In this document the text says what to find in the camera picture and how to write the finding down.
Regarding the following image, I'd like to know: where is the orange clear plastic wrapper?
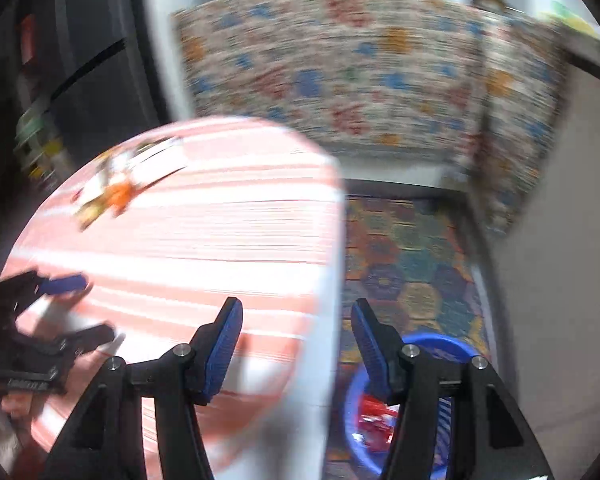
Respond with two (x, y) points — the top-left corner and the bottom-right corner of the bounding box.
(72, 134), (186, 231)

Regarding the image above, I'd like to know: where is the red plastic bag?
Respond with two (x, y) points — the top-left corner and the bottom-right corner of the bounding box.
(355, 393), (399, 453)

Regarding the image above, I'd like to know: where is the blue plastic trash basket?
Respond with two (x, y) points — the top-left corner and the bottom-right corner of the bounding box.
(342, 333), (478, 479)

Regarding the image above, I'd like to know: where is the person's left hand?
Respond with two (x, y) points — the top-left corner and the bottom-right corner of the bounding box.
(0, 390), (34, 440)

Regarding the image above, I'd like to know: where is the striped pink white tablecloth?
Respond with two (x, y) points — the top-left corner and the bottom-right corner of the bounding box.
(3, 117), (344, 479)

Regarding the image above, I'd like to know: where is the white storage rack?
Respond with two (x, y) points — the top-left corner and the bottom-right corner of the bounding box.
(14, 99), (74, 191)

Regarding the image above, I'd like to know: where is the colourful hexagon floor mat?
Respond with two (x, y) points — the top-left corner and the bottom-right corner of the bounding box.
(323, 196), (491, 479)

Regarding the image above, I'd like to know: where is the black refrigerator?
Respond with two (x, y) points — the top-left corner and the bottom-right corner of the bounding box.
(0, 0), (171, 201)

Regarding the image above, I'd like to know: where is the patterned fu character cloth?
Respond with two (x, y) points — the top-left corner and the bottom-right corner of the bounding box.
(172, 0), (568, 232)

